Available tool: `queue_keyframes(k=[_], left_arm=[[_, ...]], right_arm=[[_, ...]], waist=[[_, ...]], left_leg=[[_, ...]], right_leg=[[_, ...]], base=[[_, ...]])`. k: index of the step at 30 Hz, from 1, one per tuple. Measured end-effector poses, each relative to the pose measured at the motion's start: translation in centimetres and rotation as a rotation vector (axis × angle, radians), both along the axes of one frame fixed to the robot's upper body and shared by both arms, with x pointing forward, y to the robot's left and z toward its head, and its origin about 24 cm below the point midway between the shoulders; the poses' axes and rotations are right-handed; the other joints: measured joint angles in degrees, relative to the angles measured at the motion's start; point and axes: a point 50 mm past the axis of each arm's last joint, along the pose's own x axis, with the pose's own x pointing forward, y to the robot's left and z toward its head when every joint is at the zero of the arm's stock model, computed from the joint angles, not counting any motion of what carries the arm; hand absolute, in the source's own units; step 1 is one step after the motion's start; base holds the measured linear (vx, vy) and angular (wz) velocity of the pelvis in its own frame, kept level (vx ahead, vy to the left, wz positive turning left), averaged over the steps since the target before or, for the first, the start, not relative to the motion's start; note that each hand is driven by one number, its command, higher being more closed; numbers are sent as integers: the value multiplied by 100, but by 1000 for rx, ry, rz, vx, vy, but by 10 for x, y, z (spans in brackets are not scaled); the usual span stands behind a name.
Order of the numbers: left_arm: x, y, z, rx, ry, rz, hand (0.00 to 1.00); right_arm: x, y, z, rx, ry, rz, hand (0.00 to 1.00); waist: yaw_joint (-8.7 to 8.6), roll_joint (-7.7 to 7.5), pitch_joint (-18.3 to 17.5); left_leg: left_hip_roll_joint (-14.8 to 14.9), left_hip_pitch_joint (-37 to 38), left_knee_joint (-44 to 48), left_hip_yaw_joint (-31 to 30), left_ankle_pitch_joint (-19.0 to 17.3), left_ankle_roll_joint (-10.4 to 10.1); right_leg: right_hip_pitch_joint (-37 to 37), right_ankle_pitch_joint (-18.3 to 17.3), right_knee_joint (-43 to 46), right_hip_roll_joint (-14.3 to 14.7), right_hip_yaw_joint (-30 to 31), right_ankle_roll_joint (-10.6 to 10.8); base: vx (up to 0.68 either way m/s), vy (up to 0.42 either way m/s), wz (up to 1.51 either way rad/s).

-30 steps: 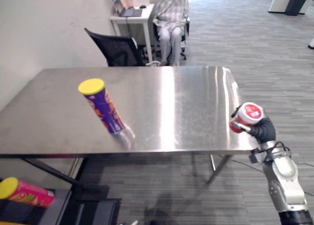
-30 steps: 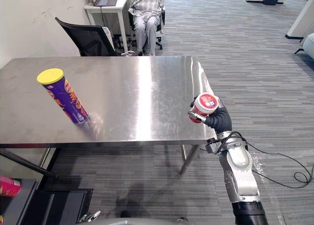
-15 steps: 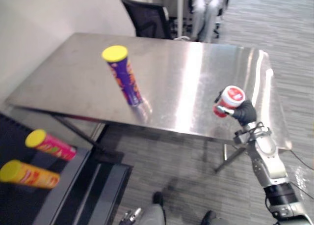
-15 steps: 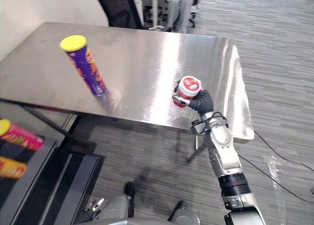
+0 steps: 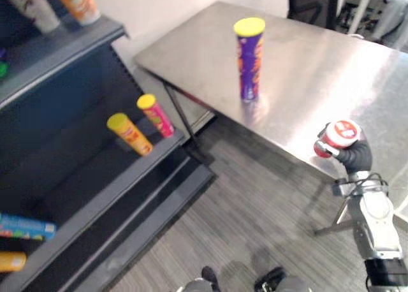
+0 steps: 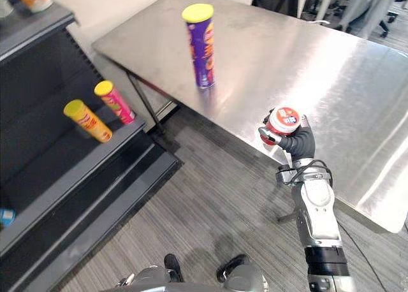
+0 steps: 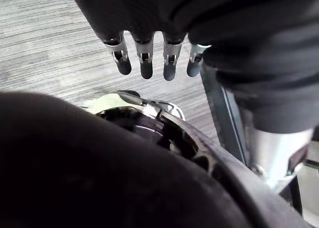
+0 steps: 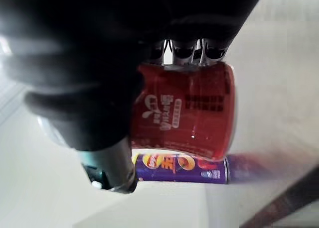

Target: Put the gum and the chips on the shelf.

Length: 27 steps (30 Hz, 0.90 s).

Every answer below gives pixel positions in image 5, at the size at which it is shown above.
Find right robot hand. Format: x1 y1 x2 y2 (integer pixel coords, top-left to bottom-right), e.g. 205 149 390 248
317 122 374 174

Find red white gum container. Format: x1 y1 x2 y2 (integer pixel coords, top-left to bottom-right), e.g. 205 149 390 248
313 119 363 159

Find purple chips can yellow lid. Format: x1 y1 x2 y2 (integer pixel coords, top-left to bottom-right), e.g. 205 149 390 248
233 17 266 101

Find pink chips can yellow lid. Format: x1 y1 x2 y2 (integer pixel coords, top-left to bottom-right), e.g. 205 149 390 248
136 94 175 138

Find dark grey shelf unit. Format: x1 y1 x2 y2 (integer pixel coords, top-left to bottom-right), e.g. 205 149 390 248
0 0 215 292

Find orange chips can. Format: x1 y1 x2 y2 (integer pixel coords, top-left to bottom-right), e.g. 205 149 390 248
50 0 101 26

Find white chips can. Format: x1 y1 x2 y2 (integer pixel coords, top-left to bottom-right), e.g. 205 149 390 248
4 0 61 33

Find steel table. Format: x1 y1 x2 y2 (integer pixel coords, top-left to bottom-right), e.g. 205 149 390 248
133 1 408 236

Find person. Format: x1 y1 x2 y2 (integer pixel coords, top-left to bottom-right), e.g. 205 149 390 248
371 0 408 50

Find black office chair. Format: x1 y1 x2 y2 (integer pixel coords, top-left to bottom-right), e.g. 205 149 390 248
286 0 339 31

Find robot silver legs dark feet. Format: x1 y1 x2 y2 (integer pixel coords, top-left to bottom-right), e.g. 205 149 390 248
174 265 315 292

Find blue snack box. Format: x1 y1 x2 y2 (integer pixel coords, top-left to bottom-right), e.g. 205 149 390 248
0 212 57 241

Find orange snack package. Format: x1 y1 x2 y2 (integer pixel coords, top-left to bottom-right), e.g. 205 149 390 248
0 251 27 273

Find green purple package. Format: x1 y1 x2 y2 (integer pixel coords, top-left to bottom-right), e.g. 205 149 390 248
0 48 9 80

